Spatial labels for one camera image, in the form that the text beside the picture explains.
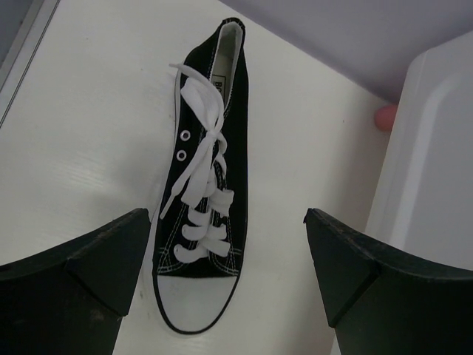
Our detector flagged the black sneaker back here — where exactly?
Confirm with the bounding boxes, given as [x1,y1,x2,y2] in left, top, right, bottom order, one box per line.
[151,18,249,335]

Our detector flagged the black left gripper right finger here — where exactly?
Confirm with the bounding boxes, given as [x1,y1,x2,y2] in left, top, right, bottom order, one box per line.
[304,209,472,354]

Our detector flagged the white shoe cabinet shell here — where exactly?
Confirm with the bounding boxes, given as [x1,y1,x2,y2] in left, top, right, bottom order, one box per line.
[360,34,472,272]

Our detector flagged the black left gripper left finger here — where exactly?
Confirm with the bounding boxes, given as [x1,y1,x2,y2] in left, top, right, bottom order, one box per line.
[1,209,151,354]

